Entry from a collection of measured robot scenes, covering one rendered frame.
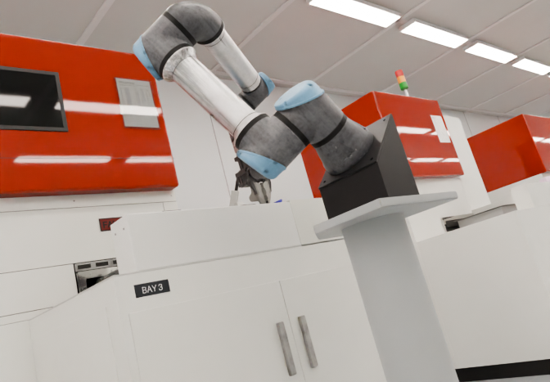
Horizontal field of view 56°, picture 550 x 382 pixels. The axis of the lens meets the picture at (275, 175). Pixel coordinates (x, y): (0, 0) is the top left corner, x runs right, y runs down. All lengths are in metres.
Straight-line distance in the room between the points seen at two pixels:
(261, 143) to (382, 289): 0.45
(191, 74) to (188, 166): 2.80
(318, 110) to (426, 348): 0.60
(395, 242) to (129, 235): 0.63
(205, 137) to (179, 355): 3.22
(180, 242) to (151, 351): 0.27
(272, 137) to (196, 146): 3.03
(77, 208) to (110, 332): 0.76
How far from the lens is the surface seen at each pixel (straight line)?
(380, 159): 1.25
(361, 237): 1.25
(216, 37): 1.49
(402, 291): 1.24
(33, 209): 1.89
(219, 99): 1.31
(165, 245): 1.30
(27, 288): 1.82
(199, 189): 4.10
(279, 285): 1.48
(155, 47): 1.41
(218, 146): 4.38
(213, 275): 1.36
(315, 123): 1.26
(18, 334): 1.80
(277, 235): 1.53
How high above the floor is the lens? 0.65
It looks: 14 degrees up
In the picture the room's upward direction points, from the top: 15 degrees counter-clockwise
